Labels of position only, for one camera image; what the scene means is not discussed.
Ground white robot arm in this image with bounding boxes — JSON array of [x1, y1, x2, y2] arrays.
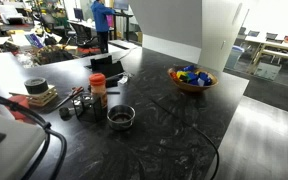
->
[[0, 114, 46, 180]]

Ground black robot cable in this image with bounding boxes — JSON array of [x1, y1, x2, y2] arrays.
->
[[0, 89, 68, 180]]

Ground orange-lid spice jar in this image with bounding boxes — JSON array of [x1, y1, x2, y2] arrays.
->
[[89, 73, 107, 112]]

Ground black power cord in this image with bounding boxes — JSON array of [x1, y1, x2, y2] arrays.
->
[[147, 96, 221, 180]]

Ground orange-handled scissors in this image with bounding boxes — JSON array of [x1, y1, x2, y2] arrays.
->
[[54, 86, 84, 110]]

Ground small steel pot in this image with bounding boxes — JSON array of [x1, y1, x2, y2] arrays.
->
[[107, 105, 135, 131]]

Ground wooden trivet block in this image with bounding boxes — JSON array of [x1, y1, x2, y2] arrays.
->
[[28, 85, 57, 107]]

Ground black table outlet box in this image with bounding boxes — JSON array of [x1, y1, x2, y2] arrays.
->
[[87, 55, 124, 78]]

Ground person in blue hoodie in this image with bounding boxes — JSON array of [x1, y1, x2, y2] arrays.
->
[[91, 0, 115, 53]]

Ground wooden bowl of blocks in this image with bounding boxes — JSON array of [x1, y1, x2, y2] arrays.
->
[[167, 65, 218, 93]]

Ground blue trash bin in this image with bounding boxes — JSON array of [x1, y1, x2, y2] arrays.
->
[[225, 45, 245, 69]]

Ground black wire holder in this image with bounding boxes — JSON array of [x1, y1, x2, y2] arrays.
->
[[72, 93, 104, 122]]

